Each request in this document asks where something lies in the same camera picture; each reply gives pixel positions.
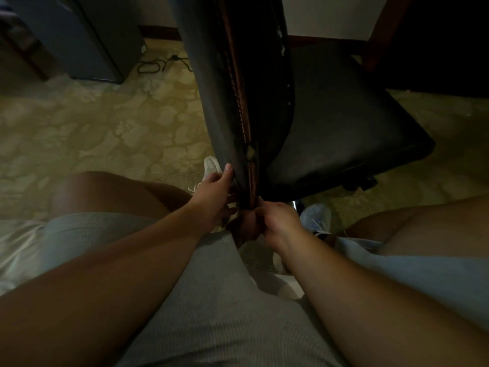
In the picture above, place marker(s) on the person's right hand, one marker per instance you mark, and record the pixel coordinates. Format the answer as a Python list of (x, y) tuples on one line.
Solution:
[(280, 225)]

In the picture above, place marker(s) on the person's left hand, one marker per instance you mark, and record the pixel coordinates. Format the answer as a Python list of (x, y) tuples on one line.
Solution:
[(210, 200)]

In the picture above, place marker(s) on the person's right fingers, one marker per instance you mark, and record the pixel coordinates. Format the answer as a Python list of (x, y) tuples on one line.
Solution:
[(250, 225)]

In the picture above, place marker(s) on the person's left thumb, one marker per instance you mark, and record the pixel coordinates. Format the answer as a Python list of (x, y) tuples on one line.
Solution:
[(226, 173)]

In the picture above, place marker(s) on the black leather office chair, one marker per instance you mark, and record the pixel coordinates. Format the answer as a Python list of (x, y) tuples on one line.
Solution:
[(324, 122)]

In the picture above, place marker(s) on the person's left forearm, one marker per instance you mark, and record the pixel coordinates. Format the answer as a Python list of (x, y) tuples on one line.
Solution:
[(114, 278)]

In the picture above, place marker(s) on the person's right forearm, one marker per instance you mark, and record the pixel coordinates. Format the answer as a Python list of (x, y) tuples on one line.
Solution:
[(366, 301)]

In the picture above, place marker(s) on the white left sneaker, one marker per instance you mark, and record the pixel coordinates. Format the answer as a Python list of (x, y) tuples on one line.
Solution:
[(212, 168)]

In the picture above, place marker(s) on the white sneaker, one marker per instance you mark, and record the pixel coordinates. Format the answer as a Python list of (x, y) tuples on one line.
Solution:
[(316, 219), (212, 168)]

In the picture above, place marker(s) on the white right sneaker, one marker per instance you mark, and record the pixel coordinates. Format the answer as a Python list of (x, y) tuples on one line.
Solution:
[(316, 219)]

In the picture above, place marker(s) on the gray ribbed shirt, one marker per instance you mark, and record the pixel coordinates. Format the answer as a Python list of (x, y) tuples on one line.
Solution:
[(229, 321)]

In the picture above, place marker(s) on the person's left leg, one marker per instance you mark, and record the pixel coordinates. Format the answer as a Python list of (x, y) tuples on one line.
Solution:
[(107, 194)]

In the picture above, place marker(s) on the person's leg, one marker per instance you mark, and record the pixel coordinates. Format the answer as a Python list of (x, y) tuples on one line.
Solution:
[(431, 229), (107, 194)]

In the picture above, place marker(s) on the person's right leg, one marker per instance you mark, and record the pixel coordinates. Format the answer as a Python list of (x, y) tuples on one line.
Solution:
[(431, 229)]

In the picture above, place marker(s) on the light gray shorts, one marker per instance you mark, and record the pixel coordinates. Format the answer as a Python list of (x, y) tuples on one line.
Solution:
[(439, 278)]

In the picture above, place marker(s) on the gray cabinet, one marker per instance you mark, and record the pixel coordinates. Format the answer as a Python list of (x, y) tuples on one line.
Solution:
[(76, 34)]

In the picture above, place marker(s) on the white bed sheet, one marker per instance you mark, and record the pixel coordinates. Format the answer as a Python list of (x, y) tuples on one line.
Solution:
[(19, 252)]

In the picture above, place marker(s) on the dark wooden desk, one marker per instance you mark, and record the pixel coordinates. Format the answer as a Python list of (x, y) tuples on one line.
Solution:
[(431, 41)]

